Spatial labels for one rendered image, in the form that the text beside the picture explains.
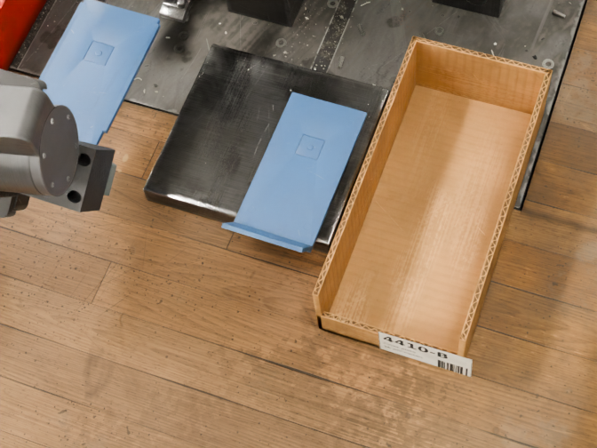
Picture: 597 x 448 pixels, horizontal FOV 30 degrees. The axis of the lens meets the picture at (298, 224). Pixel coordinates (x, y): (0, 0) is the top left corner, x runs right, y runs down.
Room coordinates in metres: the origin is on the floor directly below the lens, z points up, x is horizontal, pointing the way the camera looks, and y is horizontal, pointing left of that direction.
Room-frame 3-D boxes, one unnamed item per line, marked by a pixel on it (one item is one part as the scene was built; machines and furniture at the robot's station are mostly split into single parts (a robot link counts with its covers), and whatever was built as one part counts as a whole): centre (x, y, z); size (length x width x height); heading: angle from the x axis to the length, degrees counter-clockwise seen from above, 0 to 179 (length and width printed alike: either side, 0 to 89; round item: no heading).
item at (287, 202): (0.47, -0.01, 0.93); 0.15 x 0.07 x 0.03; 150
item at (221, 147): (0.51, 0.01, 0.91); 0.17 x 0.16 x 0.02; 60
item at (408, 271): (0.42, -0.12, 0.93); 0.25 x 0.13 x 0.08; 150
